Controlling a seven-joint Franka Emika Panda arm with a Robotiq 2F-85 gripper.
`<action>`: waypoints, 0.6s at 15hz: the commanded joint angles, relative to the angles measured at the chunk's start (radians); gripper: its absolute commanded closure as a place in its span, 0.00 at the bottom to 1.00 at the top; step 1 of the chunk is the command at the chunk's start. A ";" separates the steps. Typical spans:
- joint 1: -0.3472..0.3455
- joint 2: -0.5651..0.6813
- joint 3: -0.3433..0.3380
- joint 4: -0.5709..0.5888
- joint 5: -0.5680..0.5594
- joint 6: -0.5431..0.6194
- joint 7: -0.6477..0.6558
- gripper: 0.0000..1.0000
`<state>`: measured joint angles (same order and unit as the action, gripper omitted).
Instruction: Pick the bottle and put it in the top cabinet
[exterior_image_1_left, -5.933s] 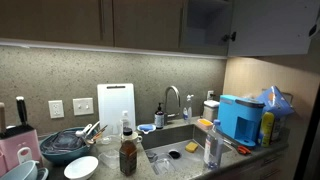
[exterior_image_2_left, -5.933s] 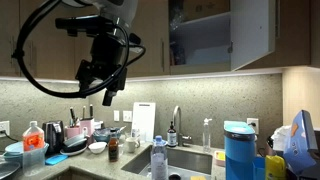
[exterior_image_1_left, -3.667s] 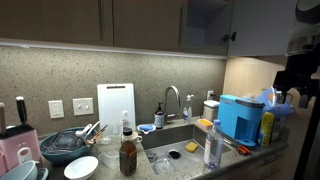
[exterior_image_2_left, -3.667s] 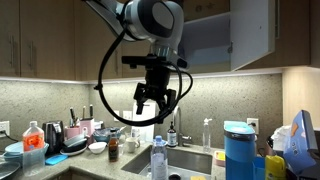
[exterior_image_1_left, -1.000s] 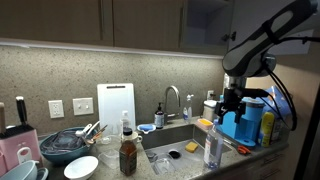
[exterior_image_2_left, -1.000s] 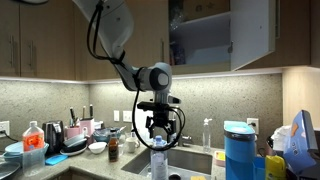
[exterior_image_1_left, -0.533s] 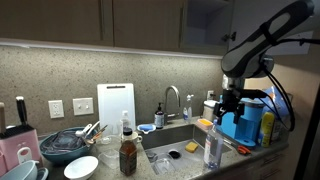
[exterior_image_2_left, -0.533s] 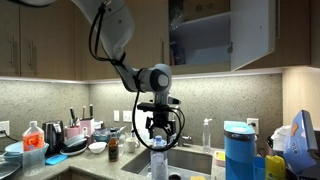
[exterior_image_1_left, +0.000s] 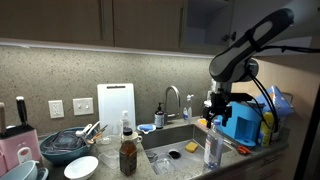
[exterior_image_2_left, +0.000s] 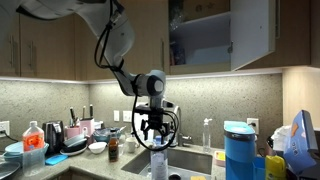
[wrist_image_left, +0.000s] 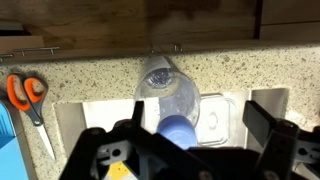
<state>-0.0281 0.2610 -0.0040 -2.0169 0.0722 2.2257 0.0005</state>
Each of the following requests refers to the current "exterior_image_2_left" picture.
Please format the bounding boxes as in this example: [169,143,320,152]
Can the pink dish yellow sponge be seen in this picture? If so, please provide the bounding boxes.
[214,150,227,167]

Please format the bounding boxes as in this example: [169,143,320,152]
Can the white dinner plate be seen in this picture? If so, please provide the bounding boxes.
[59,146,89,157]

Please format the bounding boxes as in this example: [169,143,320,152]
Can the white ceramic bowl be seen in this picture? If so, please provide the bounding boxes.
[88,141,108,155]

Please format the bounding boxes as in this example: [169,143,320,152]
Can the white plastic bag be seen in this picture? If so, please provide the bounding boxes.
[270,124,294,155]

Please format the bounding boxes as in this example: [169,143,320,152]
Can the brown wooden cabinet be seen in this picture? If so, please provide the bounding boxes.
[239,0,313,71]

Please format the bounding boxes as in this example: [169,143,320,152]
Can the pink utensil cup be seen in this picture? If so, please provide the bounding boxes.
[64,125,81,140]

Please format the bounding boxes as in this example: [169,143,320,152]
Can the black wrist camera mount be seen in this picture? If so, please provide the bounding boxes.
[134,103,175,116]

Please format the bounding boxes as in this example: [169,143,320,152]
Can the silver gooseneck faucet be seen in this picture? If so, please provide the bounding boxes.
[173,105,194,148]

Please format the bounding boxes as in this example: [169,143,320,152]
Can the white plastic cutting board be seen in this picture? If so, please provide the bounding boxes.
[132,101,157,144]

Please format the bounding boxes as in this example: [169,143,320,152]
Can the dark bowls stack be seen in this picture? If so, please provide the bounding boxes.
[62,134,88,154]

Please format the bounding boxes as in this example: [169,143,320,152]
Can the large blue mixing bowl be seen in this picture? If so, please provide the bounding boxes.
[92,128,123,144]

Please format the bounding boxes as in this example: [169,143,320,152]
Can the black electric kettle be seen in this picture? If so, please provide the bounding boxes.
[42,120,65,156]

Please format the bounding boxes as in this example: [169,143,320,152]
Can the black power cord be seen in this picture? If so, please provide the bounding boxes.
[0,129,22,143]

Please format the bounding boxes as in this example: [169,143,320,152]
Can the white light switch plate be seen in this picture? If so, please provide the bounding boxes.
[122,110,133,123]

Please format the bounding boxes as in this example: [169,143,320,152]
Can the blue coffee maker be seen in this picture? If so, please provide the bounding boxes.
[223,120,266,180]

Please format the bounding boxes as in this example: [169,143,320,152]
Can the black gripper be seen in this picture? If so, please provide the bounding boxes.
[140,109,172,145]

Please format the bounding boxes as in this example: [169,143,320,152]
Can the large clear plastic tub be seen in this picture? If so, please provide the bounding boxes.
[21,143,50,178]

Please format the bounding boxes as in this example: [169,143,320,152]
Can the brown bottle black cap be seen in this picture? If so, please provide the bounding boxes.
[108,129,120,163]

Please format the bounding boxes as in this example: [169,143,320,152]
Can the blue cardboard box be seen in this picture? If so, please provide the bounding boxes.
[283,109,319,174]

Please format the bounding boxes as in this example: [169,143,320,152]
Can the stainless steel sink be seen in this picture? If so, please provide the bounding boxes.
[121,144,214,180]

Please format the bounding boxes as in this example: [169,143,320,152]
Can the white open cabinet door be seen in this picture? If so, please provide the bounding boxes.
[229,0,278,72]

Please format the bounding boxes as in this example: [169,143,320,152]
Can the under-cabinet light strip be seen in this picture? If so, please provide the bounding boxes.
[0,68,284,85]

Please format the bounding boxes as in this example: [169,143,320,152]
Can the light blue plates stack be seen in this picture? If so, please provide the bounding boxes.
[3,141,25,164]

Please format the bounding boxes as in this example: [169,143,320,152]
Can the white mug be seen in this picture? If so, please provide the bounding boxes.
[124,136,141,154]

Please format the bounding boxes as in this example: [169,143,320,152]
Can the yellow plastic bottle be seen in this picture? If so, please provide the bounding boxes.
[264,154,287,180]

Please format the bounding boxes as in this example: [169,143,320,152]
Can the dark packaged items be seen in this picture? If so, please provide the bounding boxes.
[169,41,186,66]

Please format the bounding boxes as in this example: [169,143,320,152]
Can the brown wooden cabinet door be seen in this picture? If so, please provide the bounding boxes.
[128,0,170,78]
[74,13,123,81]
[19,14,76,81]
[0,6,21,78]

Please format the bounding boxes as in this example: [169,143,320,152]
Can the clear plastic water bottle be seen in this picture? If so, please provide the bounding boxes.
[149,134,169,180]

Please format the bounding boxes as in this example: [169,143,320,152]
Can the orange label plastic jug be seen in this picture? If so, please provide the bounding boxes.
[22,120,45,153]

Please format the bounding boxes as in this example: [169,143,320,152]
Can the clear glassware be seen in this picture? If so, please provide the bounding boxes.
[168,4,185,32]

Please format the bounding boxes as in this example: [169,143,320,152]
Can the gray round plate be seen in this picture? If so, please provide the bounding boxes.
[0,161,22,180]

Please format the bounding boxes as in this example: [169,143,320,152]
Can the pink knife block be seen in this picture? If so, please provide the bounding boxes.
[79,118,96,138]

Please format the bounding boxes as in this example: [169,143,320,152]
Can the clear spray bottle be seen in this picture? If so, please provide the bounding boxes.
[202,117,213,154]

